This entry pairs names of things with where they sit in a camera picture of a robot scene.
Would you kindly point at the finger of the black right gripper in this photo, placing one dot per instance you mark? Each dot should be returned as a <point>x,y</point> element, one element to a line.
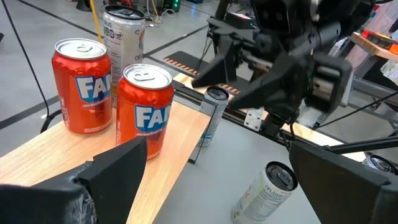
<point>225,62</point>
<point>280,90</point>

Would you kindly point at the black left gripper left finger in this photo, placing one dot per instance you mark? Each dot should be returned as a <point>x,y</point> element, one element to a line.
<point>115,180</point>

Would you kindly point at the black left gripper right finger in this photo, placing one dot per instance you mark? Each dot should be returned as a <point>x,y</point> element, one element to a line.
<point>342,193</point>

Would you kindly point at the red Fanta strawberry can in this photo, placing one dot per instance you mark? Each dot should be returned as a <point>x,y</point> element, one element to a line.
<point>84,93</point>
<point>146,118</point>

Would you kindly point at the wooden shelf with black legs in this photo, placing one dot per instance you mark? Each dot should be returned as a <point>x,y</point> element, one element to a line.
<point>174,149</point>

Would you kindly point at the black mat with orange stripes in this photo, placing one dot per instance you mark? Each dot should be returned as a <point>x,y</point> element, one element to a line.
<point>183,60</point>

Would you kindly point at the white blue slim can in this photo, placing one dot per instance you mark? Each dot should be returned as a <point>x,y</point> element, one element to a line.
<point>217,105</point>

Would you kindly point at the black diagonal beam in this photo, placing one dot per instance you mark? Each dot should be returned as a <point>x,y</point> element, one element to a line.
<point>367,144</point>

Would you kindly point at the wooden workbench with bins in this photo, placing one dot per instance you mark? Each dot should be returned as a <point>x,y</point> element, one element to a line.
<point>370,49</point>

